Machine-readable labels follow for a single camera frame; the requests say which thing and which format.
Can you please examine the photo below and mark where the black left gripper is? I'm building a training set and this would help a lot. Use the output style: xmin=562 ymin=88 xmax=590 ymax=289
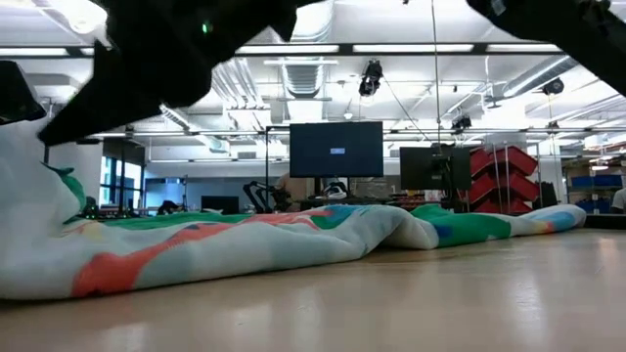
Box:
xmin=37 ymin=0 xmax=299 ymax=147

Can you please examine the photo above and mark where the dinosaur print towel green border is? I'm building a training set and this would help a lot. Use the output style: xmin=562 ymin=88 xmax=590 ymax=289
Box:
xmin=0 ymin=116 xmax=587 ymax=300

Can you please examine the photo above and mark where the small black monitor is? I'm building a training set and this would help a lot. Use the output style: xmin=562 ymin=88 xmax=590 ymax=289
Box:
xmin=201 ymin=195 xmax=241 ymax=215

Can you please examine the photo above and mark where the linear ceiling light strip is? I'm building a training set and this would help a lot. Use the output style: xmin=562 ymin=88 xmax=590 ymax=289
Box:
xmin=0 ymin=42 xmax=563 ymax=56

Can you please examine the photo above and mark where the large black monitor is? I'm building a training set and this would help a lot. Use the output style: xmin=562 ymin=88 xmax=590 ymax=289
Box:
xmin=289 ymin=121 xmax=385 ymax=179

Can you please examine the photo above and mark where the white headset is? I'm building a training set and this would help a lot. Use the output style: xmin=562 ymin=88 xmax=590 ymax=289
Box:
xmin=325 ymin=181 xmax=349 ymax=200

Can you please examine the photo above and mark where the dark switched-off monitor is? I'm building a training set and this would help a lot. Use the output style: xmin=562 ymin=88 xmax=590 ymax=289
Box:
xmin=399 ymin=145 xmax=473 ymax=192

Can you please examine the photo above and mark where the black round speaker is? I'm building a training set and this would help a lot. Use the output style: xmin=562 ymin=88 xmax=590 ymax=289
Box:
xmin=542 ymin=77 xmax=566 ymax=97

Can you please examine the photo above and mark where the blue storage bins row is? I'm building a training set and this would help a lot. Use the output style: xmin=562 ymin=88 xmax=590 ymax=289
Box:
xmin=570 ymin=174 xmax=625 ymax=190

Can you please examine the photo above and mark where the silver round air duct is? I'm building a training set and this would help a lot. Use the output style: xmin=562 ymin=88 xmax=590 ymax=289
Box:
xmin=282 ymin=63 xmax=327 ymax=99
xmin=501 ymin=54 xmax=581 ymax=99

